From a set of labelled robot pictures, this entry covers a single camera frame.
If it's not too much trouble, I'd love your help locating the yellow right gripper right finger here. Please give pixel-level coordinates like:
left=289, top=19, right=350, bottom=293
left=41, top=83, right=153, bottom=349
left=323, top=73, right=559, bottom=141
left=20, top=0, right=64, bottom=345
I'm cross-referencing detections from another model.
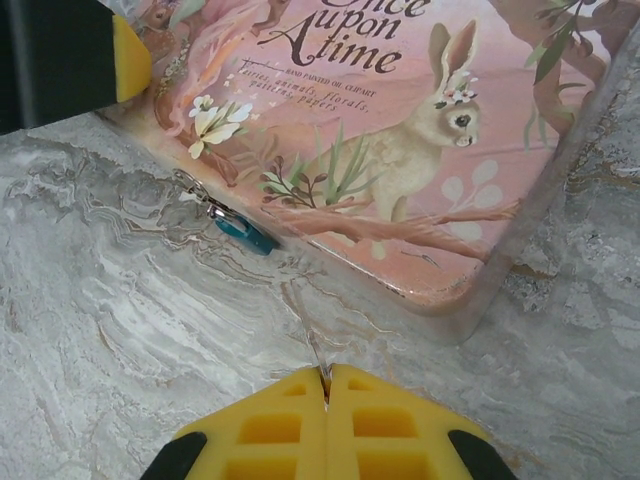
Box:
left=324, top=363, right=506, bottom=480

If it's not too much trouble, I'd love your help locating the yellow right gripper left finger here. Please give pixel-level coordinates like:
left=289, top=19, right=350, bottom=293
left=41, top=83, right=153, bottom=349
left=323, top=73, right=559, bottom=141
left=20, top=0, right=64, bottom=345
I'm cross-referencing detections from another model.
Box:
left=142, top=366, right=330, bottom=480

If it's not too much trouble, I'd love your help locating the small teal padlock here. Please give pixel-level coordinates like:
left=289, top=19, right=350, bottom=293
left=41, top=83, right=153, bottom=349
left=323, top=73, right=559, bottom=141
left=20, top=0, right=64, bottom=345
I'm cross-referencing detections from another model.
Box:
left=207, top=203, right=280, bottom=257

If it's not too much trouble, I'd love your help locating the silver clasp ring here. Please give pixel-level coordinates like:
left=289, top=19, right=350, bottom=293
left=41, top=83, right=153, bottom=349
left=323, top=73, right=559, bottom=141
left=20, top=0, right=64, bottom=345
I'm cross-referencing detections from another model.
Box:
left=172, top=168, right=222, bottom=212

